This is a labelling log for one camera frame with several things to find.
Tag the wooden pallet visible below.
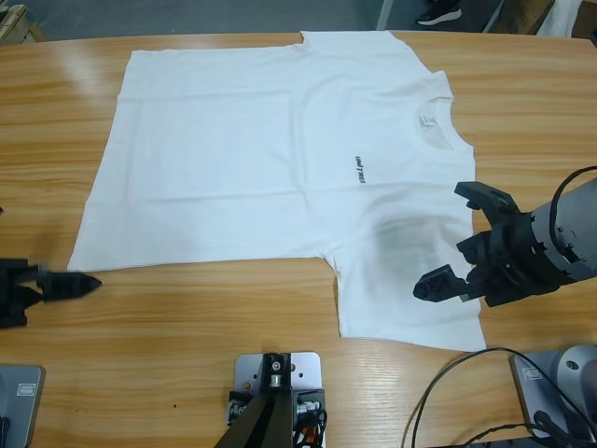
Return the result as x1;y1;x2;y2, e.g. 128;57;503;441
0;0;48;46

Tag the black gripper side bracket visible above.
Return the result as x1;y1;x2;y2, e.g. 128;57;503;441
454;180;523;230

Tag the white metal pole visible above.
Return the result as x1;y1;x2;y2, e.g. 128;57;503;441
375;0;394;30

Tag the black and orange cable bundle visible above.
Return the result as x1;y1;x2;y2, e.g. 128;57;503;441
293;410;330;448

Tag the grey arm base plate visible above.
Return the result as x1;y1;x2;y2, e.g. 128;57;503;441
508;350;597;441
0;364;47;448

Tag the brown cardboard box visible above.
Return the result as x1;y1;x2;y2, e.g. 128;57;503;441
493;0;556;35

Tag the dark camera post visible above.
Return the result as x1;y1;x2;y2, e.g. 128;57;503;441
217;353;296;448

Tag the white mount block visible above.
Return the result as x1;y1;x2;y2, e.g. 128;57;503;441
232;352;327;448

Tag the white bag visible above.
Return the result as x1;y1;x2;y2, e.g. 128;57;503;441
535;0;584;38

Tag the thin dark cable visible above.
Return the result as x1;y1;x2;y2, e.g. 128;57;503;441
450;417;547;448

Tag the black clamp with silver knob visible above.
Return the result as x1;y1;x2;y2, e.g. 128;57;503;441
291;386;327;438
227;390;256;427

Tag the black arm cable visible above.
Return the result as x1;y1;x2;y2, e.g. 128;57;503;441
551;167;597;228

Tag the white t-shirt with black logo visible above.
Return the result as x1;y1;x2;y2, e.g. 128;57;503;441
67;30;489;352

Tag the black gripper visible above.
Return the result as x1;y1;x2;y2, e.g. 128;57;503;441
0;258;104;330
412;210;565;308

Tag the black sneaker with white sole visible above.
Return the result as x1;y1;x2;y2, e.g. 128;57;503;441
415;0;464;27

